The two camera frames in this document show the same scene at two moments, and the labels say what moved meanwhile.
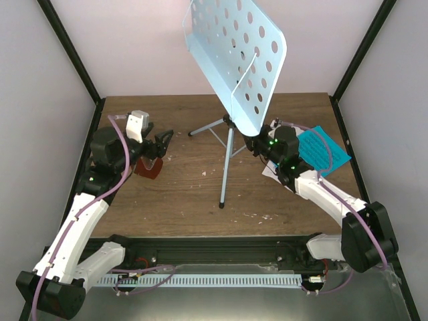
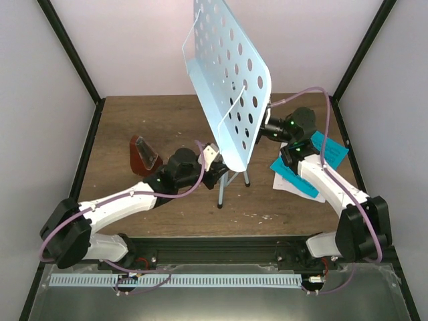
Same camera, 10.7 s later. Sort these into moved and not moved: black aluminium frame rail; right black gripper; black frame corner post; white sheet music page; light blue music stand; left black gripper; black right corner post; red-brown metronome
Moved: left black gripper; light blue music stand; right black gripper; white sheet music page
Not moved: red-brown metronome; black right corner post; black frame corner post; black aluminium frame rail
